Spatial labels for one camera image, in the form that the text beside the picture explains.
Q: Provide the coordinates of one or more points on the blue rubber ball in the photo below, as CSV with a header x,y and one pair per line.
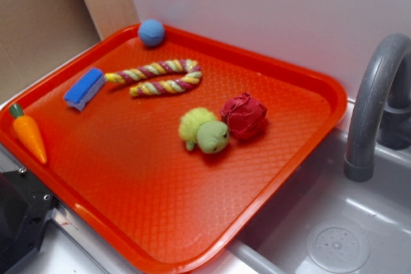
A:
x,y
151,32

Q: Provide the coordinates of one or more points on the grey toy faucet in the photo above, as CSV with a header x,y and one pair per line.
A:
x,y
381,113

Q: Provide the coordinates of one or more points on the red crumpled paper ball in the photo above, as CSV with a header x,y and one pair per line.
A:
x,y
244,115

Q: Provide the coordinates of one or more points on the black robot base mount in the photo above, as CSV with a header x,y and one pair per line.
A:
x,y
26,208

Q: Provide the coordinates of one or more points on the orange plastic tray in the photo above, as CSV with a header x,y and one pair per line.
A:
x,y
120,165

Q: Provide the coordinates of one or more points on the orange toy carrot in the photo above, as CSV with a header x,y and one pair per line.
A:
x,y
28,133

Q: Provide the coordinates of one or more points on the blue white sponge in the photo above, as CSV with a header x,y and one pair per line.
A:
x,y
85,89

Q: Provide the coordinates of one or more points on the green plush turtle toy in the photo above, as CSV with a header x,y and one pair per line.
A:
x,y
200,127

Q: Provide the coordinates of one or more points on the grey plastic sink basin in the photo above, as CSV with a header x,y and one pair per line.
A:
x,y
321,222

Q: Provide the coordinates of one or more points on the multicolour twisted rope toy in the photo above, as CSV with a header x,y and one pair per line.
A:
x,y
168,77

